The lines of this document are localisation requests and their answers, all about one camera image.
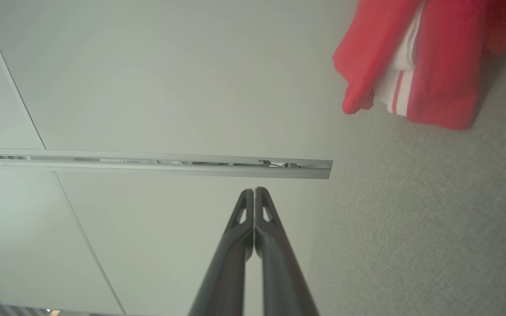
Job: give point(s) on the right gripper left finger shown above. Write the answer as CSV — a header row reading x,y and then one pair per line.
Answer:
x,y
226,281

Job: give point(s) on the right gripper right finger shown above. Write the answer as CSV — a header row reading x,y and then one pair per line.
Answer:
x,y
283,289

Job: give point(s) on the red jersey with white sleeves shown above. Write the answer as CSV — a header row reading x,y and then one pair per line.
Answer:
x,y
446,66

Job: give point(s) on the white partition panel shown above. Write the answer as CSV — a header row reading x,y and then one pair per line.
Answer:
x,y
147,241
169,74

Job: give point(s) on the grey metal partition post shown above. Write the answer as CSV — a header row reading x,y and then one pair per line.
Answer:
x,y
191,169

